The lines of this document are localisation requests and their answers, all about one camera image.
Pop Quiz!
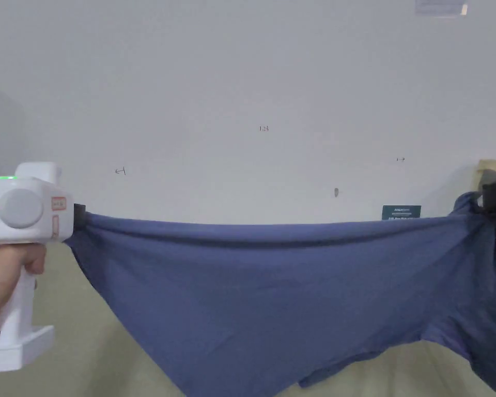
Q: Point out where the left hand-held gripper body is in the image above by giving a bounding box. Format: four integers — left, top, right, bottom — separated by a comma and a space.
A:
0, 162, 87, 373

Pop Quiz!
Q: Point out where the dark blue shirt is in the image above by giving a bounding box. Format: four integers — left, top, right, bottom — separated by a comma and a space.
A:
65, 192, 496, 397

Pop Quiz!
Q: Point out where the person's left hand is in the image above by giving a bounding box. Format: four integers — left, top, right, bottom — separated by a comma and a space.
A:
0, 243, 48, 335

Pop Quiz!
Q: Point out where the pale wooden board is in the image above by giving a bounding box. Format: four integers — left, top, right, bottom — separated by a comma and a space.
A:
472, 159, 496, 194

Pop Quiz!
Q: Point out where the dark green card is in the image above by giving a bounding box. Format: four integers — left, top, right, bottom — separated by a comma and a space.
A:
382, 204, 422, 221

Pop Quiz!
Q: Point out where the bed with beige sheet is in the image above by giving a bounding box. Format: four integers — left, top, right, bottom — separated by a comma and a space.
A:
0, 242, 496, 397

